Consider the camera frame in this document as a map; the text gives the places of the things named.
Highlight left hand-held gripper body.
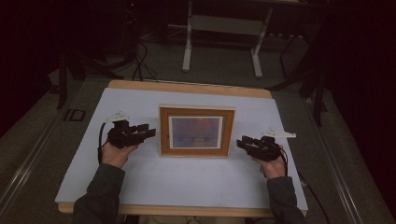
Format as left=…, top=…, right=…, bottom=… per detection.
left=104, top=111, right=143, bottom=149

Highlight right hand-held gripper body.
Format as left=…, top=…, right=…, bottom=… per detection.
left=248, top=126, right=297, bottom=162

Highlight wooden picture frame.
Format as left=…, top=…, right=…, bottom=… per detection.
left=158, top=104, right=237, bottom=159

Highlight person's left hand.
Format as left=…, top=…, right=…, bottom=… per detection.
left=101, top=141, right=138, bottom=169

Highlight person's right hand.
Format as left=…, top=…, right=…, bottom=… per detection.
left=252, top=145, right=289, bottom=180

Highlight black floor socket box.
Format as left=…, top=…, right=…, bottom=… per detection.
left=63, top=108, right=87, bottom=122

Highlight wooden table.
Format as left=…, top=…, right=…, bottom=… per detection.
left=57, top=79, right=307, bottom=218

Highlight white table mat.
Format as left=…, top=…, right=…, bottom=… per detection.
left=54, top=87, right=309, bottom=211

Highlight black metal stand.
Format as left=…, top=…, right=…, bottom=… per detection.
left=55, top=50, right=124, bottom=110
left=267, top=31, right=329, bottom=127

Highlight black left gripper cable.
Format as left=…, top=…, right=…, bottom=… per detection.
left=97, top=121, right=110, bottom=164

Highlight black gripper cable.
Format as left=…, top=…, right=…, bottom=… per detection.
left=97, top=121, right=110, bottom=164
left=279, top=147, right=331, bottom=224

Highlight black floor cables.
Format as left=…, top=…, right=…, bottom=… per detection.
left=130, top=39, right=159, bottom=83

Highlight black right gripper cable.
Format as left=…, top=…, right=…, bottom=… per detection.
left=279, top=147, right=331, bottom=224

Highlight metal floor rail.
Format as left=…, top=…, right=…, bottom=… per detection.
left=303, top=98, right=364, bottom=224
left=0, top=116, right=61, bottom=214

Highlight white metal desk frame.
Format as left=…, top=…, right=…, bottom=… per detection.
left=181, top=0, right=276, bottom=79

